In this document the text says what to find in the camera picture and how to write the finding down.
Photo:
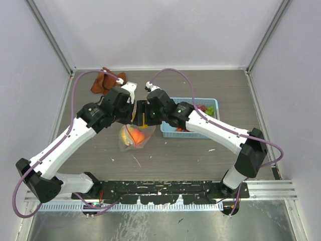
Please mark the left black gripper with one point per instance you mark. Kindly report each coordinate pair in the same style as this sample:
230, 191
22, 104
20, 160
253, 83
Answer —
127, 120

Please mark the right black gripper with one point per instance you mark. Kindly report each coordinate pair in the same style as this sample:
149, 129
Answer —
143, 107

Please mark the yellow apple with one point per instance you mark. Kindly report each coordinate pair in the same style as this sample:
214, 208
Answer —
125, 137

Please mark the orange pink peach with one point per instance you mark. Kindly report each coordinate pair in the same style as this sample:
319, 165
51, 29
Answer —
137, 135

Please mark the clear zip top bag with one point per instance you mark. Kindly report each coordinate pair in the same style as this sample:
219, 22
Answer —
147, 132

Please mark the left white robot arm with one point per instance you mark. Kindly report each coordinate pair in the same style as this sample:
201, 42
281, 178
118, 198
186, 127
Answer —
40, 173

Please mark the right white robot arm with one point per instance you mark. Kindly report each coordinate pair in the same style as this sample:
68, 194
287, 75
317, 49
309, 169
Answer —
249, 146

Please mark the brown cloth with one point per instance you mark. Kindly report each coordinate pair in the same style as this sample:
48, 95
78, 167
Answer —
103, 83

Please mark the light blue plastic basket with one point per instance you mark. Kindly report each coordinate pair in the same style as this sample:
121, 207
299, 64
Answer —
169, 132

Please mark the red strawberry bunch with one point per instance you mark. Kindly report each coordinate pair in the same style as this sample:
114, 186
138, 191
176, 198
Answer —
181, 130

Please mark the purple grape bunch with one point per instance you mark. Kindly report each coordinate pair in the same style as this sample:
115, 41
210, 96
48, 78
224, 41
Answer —
201, 107

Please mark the green grape bunch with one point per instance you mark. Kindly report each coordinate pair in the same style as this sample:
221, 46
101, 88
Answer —
210, 110

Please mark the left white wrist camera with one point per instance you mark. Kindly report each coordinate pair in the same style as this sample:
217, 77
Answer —
130, 87

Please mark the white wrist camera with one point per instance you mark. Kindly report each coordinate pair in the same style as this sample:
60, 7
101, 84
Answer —
152, 89
130, 87

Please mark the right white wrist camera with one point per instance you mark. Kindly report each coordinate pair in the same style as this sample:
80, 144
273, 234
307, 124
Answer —
152, 89

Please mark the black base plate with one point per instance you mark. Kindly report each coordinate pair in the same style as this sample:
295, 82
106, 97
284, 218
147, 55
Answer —
160, 192

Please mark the white slotted cable duct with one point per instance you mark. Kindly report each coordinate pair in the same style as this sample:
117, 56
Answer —
79, 206

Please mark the aluminium frame post left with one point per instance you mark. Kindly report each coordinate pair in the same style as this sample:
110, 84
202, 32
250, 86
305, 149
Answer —
47, 25

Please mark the aluminium frame post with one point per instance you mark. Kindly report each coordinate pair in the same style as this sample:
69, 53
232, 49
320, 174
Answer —
268, 33
47, 25

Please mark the aluminium frame post right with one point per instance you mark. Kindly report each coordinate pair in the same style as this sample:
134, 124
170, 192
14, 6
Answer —
268, 33

